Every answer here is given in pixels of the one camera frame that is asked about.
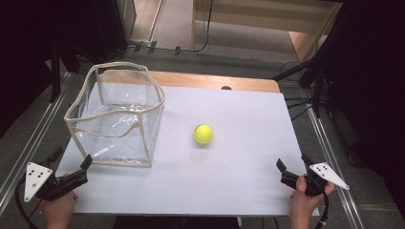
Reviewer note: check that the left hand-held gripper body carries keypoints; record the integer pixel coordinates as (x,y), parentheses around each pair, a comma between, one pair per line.
(59,185)

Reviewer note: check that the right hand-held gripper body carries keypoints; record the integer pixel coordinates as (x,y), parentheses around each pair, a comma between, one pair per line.
(324,173)

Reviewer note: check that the clear plastic box beige trim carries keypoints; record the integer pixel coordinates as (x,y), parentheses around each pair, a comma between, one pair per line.
(114,133)

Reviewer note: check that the yellow tennis ball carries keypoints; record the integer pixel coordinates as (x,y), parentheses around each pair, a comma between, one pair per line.
(203,134)

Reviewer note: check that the person's left hand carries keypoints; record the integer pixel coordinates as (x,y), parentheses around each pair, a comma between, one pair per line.
(60,208)

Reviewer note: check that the person's right hand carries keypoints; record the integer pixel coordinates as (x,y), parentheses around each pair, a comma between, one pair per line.
(304,205)

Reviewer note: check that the white table sheet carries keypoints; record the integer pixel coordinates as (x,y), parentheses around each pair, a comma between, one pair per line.
(229,178)

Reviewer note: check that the black stand leg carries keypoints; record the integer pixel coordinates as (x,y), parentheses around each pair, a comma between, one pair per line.
(56,76)

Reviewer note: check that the black metal stand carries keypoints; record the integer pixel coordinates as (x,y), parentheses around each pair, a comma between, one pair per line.
(318,60)

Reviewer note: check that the black curtain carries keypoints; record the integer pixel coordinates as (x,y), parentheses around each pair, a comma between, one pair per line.
(375,79)
(28,47)

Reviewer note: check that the person's dark clothing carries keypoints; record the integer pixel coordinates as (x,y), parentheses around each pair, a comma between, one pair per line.
(175,222)

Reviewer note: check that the wooden table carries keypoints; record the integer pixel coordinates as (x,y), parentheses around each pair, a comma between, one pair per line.
(207,81)

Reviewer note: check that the dark cabinet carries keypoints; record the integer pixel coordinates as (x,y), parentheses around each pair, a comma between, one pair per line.
(114,25)

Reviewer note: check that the light wooden furniture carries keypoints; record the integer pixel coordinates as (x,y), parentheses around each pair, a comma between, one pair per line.
(254,17)

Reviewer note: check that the metal floor rail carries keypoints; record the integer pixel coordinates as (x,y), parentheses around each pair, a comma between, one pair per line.
(28,149)
(331,165)

